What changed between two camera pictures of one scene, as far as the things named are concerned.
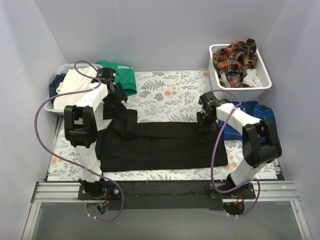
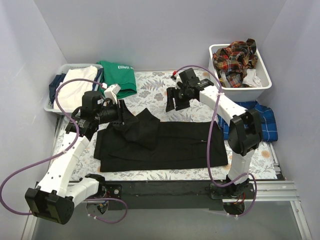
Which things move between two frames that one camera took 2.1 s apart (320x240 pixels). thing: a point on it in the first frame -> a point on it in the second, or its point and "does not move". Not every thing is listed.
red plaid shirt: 234,60 does not move
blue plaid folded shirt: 252,108 does not move
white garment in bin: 251,79 does not move
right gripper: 206,124 -> 177,94
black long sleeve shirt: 123,144 does not move
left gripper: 119,93 -> 121,113
